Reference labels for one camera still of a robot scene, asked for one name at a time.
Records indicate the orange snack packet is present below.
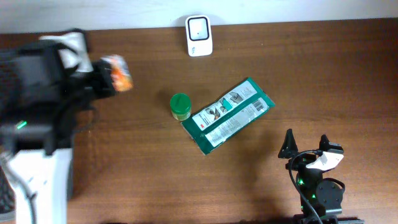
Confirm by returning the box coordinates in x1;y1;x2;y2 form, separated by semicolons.
101;55;134;92

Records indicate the green 3M wipes package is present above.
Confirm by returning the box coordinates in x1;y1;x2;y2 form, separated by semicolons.
182;78;275;155

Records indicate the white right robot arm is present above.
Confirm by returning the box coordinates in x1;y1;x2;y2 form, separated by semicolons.
278;129;365;224

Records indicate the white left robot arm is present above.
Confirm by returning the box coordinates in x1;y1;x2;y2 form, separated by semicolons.
1;40;131;223

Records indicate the white barcode scanner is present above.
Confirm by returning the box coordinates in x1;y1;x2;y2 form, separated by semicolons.
185;15;213;57

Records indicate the green lid jar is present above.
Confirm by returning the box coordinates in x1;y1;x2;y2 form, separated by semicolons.
170;93;192;121

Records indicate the grey plastic basket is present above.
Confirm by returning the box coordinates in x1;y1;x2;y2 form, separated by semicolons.
1;49;19;222

